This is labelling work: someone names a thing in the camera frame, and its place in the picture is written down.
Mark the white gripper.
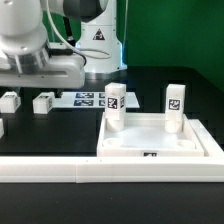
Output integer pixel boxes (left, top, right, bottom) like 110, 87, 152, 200
0, 54, 85, 98

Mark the white square table top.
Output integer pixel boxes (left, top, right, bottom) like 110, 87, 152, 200
97, 113, 205, 157

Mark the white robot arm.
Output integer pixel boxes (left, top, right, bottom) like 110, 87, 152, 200
0, 0, 127, 89

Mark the white marker sheet with tags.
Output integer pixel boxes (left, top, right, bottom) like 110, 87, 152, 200
53, 91, 140, 109

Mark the white part at left edge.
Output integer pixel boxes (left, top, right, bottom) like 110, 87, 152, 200
0, 118, 4, 139

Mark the white L-shaped obstacle fence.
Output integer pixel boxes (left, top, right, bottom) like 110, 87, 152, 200
0, 119, 224, 183

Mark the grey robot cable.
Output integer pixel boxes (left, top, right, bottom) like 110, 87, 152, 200
45, 0, 112, 61

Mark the black cable with metal plug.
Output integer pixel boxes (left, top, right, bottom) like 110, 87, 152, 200
62, 16, 76, 48

